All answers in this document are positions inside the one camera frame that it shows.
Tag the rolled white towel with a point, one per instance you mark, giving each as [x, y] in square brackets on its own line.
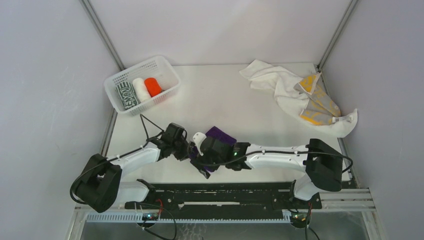
[141, 90]

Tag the aluminium corner post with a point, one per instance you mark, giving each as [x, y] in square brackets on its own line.
[349, 11]
[102, 32]

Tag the grey yellow patterned towel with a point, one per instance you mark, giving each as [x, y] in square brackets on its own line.
[320, 109]

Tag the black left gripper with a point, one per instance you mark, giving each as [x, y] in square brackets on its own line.
[182, 155]

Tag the white slotted cable duct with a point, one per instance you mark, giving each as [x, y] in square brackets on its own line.
[131, 217]

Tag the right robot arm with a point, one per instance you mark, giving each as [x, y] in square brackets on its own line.
[322, 165]

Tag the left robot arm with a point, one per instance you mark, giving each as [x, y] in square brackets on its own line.
[99, 185]

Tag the white plastic basket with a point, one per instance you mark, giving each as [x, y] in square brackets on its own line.
[156, 67]

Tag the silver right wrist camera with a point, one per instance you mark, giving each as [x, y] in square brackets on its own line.
[198, 139]

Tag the large white towel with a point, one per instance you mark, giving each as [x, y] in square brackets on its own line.
[292, 103]

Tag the orange towel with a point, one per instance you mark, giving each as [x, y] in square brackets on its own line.
[152, 86]

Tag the aluminium corner post right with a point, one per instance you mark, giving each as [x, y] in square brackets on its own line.
[349, 11]

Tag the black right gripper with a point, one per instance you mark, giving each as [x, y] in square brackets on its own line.
[200, 161]

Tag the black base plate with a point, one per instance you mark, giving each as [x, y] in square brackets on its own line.
[240, 200]

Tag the purple towel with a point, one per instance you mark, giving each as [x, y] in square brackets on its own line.
[218, 136]

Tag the small white towel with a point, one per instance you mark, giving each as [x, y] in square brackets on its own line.
[261, 75]

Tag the aluminium corner post left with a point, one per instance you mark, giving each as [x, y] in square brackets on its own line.
[102, 32]

